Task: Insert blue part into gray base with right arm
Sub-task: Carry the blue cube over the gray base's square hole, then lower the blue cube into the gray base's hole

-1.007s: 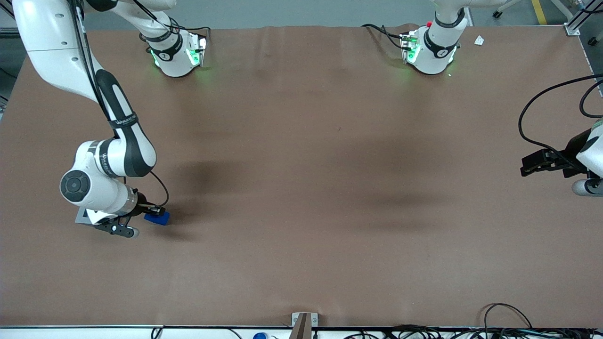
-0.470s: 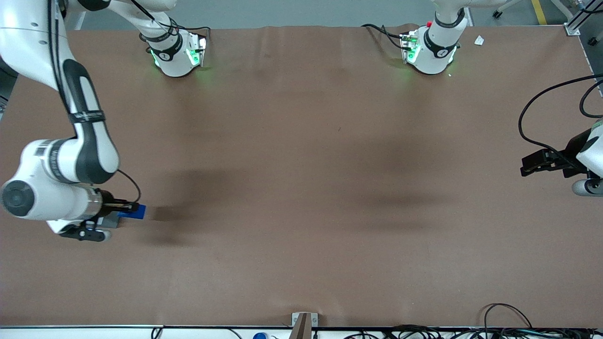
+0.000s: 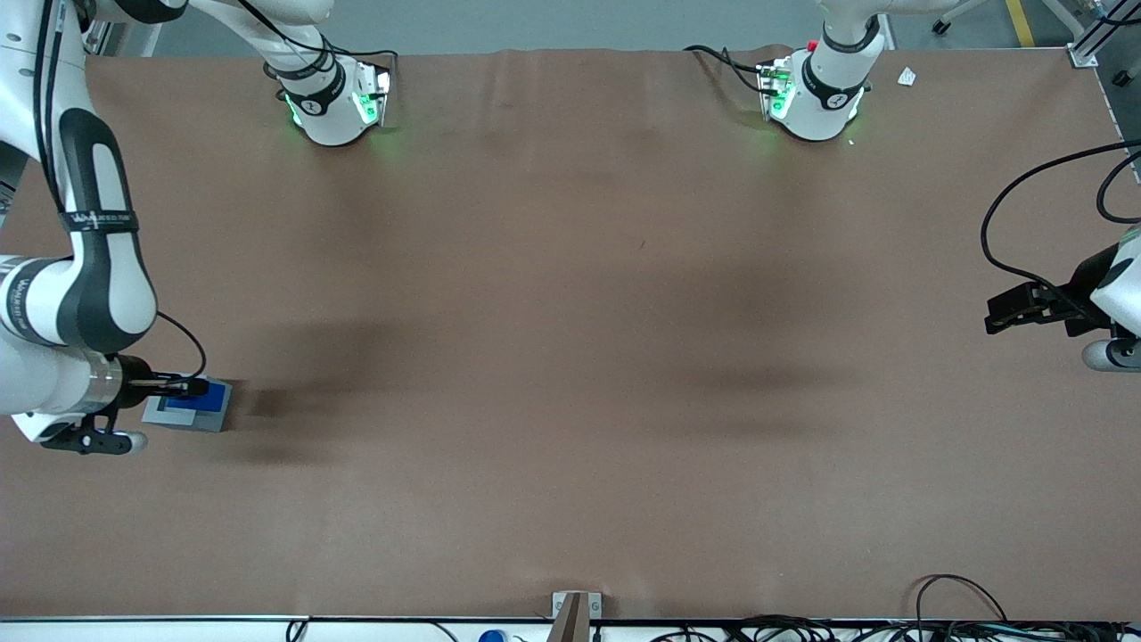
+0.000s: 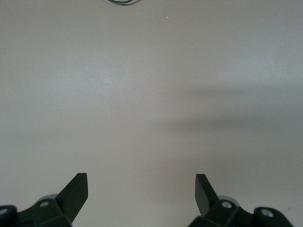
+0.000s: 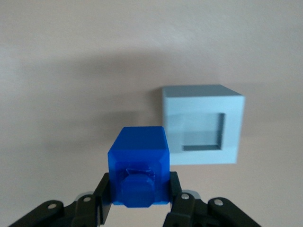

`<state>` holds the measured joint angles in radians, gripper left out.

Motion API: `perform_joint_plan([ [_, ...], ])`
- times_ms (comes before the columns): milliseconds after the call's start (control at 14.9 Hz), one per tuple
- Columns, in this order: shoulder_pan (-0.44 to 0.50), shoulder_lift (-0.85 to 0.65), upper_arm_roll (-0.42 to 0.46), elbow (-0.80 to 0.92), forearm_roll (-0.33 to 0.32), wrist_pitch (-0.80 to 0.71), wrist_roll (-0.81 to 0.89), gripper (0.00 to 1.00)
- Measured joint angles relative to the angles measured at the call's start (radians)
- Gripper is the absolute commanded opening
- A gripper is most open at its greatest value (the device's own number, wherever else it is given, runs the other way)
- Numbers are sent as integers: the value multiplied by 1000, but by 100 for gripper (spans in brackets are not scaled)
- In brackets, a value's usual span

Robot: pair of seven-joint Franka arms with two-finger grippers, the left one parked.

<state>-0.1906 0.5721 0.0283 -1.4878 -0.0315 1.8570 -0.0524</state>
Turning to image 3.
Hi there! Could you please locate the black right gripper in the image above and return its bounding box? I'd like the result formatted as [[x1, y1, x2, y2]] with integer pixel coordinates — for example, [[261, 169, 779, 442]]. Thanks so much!
[[116, 356, 211, 410]]

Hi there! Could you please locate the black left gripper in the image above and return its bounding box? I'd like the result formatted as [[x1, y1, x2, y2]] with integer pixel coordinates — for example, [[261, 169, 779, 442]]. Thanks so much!
[[984, 244, 1120, 339]]

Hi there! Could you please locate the blue plastic part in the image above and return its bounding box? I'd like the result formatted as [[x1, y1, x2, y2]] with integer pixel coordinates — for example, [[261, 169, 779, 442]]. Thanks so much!
[[164, 378, 226, 414]]

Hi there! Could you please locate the gray square base block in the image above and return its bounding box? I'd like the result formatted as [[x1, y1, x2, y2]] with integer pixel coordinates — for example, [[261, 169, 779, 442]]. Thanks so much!
[[142, 371, 234, 434]]

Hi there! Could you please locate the white stand leg with caster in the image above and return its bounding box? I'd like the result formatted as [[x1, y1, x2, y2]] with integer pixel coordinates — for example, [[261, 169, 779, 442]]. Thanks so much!
[[931, 0, 992, 37]]

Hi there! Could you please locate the brown table cover sheet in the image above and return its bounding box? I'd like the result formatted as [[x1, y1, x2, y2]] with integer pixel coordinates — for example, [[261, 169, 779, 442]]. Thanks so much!
[[0, 46, 1141, 622]]

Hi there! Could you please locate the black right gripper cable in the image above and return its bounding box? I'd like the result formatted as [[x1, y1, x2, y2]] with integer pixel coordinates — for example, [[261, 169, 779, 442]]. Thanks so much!
[[34, 0, 208, 380]]

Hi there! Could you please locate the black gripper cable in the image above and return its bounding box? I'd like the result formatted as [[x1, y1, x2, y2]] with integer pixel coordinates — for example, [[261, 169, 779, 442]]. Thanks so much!
[[34, 0, 208, 380], [981, 140, 1141, 309]]

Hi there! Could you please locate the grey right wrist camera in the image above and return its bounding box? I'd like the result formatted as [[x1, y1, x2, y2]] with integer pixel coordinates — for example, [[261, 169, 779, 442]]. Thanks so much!
[[39, 426, 149, 457]]

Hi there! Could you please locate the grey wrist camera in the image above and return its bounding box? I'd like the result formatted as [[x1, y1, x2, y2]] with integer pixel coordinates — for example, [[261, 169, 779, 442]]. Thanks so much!
[[1082, 337, 1141, 373], [39, 426, 149, 457]]

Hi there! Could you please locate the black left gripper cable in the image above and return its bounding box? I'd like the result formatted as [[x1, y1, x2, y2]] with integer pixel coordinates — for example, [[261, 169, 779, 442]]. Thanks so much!
[[981, 140, 1141, 309]]

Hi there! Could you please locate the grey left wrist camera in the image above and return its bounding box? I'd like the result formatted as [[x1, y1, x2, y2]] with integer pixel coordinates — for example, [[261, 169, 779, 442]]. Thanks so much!
[[1082, 337, 1141, 373]]

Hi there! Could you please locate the aluminium frame profile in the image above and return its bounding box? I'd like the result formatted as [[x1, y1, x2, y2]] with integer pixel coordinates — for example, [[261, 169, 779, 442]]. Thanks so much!
[[85, 18, 166, 60], [1038, 0, 1141, 70]]

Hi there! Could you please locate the black looped floor cable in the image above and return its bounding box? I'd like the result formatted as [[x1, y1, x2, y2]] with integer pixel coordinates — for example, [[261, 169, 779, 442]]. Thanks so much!
[[913, 574, 1009, 625]]

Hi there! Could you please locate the black tangled cable bundle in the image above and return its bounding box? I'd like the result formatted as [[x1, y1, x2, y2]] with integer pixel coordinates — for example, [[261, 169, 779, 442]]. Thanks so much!
[[649, 613, 1141, 642]]

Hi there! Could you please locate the black left arm base cable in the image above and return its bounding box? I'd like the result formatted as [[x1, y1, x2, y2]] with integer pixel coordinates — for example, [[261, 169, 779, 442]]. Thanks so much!
[[684, 44, 769, 95]]

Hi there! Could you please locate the black arm base cable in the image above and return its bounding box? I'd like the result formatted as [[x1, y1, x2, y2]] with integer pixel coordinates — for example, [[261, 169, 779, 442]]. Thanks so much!
[[316, 31, 399, 77], [684, 44, 769, 95]]

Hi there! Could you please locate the black right arm base cable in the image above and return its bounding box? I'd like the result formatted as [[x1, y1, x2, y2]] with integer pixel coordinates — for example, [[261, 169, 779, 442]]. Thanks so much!
[[316, 31, 399, 77]]

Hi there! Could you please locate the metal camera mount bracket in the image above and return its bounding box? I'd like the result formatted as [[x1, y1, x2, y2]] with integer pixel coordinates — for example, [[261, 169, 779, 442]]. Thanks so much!
[[551, 590, 603, 642]]

